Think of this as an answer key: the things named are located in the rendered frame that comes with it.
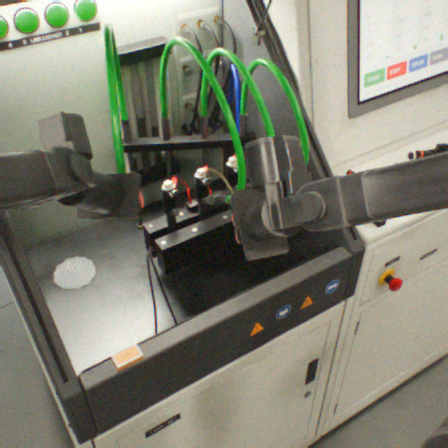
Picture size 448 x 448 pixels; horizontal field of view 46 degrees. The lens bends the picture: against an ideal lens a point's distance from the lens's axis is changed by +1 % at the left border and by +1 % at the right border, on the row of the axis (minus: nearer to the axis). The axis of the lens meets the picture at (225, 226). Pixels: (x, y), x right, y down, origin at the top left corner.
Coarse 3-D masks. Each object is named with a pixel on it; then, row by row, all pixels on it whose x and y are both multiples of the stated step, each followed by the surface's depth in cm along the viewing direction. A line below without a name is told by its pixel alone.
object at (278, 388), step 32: (320, 320) 125; (256, 352) 116; (288, 352) 125; (320, 352) 135; (192, 384) 110; (224, 384) 117; (256, 384) 126; (288, 384) 136; (320, 384) 148; (160, 416) 109; (192, 416) 117; (224, 416) 126; (256, 416) 136; (288, 416) 149
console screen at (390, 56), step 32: (352, 0) 114; (384, 0) 119; (416, 0) 124; (352, 32) 118; (384, 32) 122; (416, 32) 128; (352, 64) 121; (384, 64) 126; (416, 64) 132; (352, 96) 125; (384, 96) 130
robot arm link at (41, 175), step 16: (0, 160) 51; (16, 160) 53; (32, 160) 56; (48, 160) 58; (64, 160) 62; (0, 176) 50; (16, 176) 52; (32, 176) 55; (48, 176) 58; (64, 176) 61; (0, 192) 49; (16, 192) 52; (32, 192) 55; (48, 192) 57; (64, 192) 61; (0, 208) 50; (16, 208) 56
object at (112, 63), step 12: (108, 24) 90; (108, 36) 86; (108, 48) 85; (108, 60) 83; (108, 72) 82; (120, 72) 109; (108, 84) 82; (120, 84) 111; (108, 96) 82; (120, 96) 113; (120, 108) 115; (120, 132) 81; (120, 144) 81; (120, 156) 81; (120, 168) 82
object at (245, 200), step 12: (240, 192) 75; (252, 192) 75; (264, 192) 75; (240, 204) 74; (252, 204) 73; (240, 216) 74; (240, 228) 74; (252, 228) 70; (252, 240) 74; (264, 240) 72; (276, 240) 75; (252, 252) 74; (264, 252) 75; (276, 252) 75
